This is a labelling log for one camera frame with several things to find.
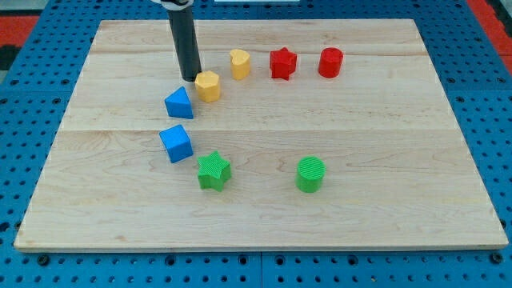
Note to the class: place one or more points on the yellow hexagon block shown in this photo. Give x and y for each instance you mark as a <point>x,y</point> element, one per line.
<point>207,85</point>

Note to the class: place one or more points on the yellow heart block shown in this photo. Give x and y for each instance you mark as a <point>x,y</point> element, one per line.
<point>239,64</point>

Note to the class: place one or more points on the blue cube block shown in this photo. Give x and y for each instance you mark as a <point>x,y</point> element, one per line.
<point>177,143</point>

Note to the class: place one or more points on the wooden board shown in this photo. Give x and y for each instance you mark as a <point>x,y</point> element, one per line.
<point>399,174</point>

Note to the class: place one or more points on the green cylinder block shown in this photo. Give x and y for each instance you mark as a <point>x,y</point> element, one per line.
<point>309,174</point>

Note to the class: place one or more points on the green star block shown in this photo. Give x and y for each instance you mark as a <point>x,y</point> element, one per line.
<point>213,171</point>

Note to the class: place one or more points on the white rod mount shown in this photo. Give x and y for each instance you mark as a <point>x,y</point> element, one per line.
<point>174,5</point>

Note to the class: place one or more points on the red cylinder block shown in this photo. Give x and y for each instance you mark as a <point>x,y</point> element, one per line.
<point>330,62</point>

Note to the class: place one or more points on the blue triangle block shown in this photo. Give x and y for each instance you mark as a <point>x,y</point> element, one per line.
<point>178,104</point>

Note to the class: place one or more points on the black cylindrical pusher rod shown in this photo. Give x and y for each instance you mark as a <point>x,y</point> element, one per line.
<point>185,42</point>

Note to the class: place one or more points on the red star block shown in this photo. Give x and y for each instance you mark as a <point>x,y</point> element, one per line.
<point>282,63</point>

